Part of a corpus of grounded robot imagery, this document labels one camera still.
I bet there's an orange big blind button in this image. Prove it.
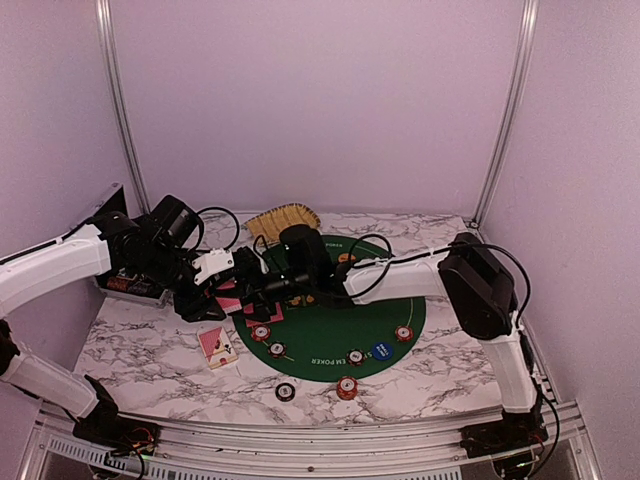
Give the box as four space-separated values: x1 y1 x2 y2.
338 253 357 264

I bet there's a left aluminium frame post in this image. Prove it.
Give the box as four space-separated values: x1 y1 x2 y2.
95 0 151 213

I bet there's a red poker chip stack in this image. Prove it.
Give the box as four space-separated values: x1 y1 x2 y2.
336 376 358 400

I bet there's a woven bamboo tray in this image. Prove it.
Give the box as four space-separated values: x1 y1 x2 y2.
245 203 321 244

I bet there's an orange purple chip row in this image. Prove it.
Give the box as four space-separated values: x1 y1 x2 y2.
106 277 152 296

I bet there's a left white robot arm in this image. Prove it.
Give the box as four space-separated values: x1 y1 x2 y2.
8 280 216 421

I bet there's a black poker chip stack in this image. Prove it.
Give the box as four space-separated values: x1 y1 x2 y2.
275 382 296 402

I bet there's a right aluminium frame post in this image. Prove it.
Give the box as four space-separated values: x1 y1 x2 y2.
470 0 540 229

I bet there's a front aluminium rail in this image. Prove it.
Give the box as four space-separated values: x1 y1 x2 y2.
13 401 604 479

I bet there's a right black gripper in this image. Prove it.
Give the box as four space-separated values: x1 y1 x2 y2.
208 261 313 324

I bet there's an aluminium poker case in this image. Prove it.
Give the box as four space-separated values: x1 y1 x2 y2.
71 182 170 308

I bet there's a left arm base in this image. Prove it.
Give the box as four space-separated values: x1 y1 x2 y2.
73 377 160 456

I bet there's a red backed card deck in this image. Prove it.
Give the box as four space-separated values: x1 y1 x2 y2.
211 280 243 319

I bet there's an ace card box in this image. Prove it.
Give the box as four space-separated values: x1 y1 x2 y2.
197 327 238 370

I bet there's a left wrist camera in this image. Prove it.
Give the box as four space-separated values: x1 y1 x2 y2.
191 249 235 285

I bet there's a blue small blind button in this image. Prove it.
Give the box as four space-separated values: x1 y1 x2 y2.
370 342 394 362

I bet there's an aluminium frame post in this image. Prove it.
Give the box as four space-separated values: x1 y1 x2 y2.
95 0 151 213
470 0 540 229

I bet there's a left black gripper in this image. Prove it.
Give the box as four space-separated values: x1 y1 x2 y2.
133 241 226 322

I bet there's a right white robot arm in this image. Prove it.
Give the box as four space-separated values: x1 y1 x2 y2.
233 225 540 448

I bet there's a red backed playing card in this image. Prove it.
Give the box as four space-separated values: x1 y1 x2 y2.
242 302 284 327

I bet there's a green round poker mat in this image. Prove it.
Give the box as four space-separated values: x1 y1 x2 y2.
231 234 428 382

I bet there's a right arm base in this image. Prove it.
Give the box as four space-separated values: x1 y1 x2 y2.
460 394 549 458

